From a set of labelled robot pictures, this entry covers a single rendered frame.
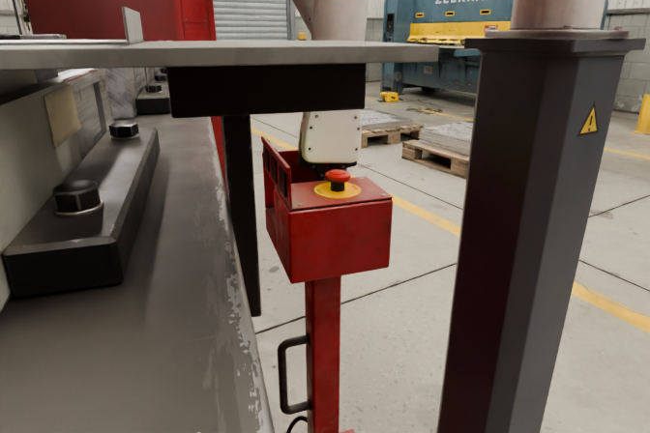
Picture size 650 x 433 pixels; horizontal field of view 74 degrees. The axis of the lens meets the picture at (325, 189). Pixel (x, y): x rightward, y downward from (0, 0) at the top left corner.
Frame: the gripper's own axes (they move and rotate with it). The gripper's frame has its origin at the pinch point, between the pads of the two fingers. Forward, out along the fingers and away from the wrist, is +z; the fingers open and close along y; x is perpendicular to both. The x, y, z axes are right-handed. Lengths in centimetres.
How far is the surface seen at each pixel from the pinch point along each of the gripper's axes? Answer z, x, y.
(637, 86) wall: -7, 355, 540
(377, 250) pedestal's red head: 5.1, -15.1, 4.1
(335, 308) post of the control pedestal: 19.9, -7.9, 1.1
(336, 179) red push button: -5.3, -11.6, -2.4
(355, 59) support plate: -23, -44, -14
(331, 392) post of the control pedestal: 38.7, -7.9, 2.1
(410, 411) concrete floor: 72, 13, 36
